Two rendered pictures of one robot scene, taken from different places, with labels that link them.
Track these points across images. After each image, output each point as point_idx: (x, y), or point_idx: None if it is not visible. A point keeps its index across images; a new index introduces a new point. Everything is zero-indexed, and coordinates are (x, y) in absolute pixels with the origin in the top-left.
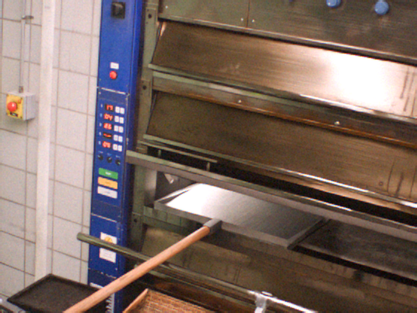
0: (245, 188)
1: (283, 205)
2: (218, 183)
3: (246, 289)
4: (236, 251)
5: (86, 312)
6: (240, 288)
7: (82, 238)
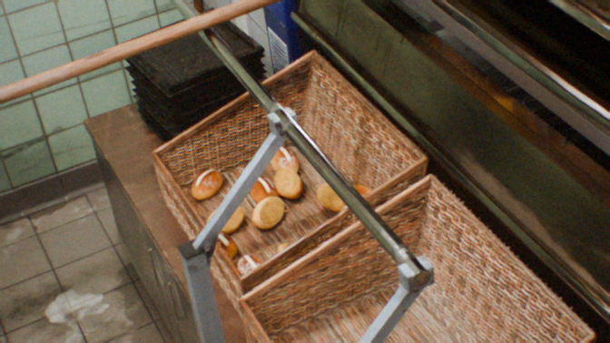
0: None
1: None
2: None
3: (265, 99)
4: (379, 15)
5: (211, 77)
6: (259, 95)
7: None
